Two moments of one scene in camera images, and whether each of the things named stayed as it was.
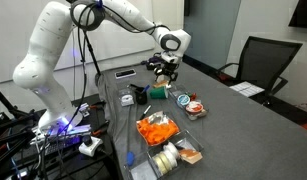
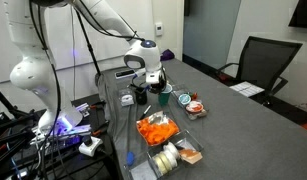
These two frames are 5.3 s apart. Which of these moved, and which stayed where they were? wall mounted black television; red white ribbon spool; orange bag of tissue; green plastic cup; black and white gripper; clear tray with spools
Moved: black and white gripper; green plastic cup
Stayed: orange bag of tissue; red white ribbon spool; wall mounted black television; clear tray with spools
